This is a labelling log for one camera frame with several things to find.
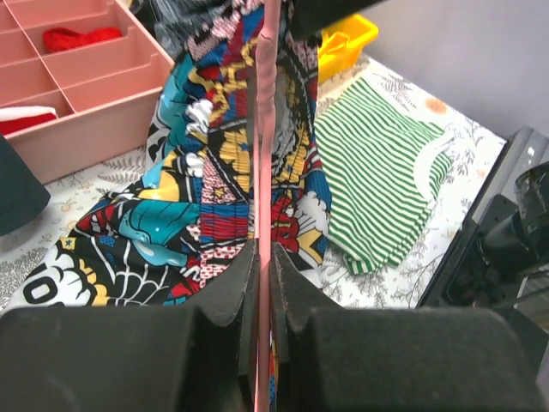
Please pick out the black shorts on hanger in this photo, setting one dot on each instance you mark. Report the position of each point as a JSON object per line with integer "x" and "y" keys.
{"x": 22, "y": 196}

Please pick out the green white striped shorts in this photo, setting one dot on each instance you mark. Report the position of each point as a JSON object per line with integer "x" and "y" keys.
{"x": 385, "y": 169}

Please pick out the dark patterned shorts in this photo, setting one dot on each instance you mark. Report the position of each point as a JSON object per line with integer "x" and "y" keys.
{"x": 173, "y": 22}

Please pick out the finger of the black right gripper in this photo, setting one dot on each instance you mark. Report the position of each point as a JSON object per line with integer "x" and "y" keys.
{"x": 311, "y": 16}

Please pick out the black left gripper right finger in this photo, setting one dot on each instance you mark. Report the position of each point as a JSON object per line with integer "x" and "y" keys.
{"x": 444, "y": 359}

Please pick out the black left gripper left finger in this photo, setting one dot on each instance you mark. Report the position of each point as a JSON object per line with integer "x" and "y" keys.
{"x": 196, "y": 356}

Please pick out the pink divided organizer box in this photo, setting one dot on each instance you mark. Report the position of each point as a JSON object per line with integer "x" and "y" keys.
{"x": 103, "y": 94}

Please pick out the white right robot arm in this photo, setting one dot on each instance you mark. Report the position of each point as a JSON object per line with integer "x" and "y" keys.
{"x": 483, "y": 258}

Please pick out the pink wire hanger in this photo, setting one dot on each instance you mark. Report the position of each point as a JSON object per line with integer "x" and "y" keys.
{"x": 264, "y": 133}

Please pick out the red sock middle compartment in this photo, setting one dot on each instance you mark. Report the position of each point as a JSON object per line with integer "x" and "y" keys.
{"x": 60, "y": 39}

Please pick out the colourful comic print shorts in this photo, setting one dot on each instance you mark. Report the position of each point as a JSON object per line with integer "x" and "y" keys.
{"x": 164, "y": 238}

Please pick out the red white sock lower compartment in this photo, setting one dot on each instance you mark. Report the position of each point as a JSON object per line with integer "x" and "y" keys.
{"x": 16, "y": 118}

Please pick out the yellow plastic tray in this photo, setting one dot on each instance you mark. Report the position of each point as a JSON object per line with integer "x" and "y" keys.
{"x": 342, "y": 44}

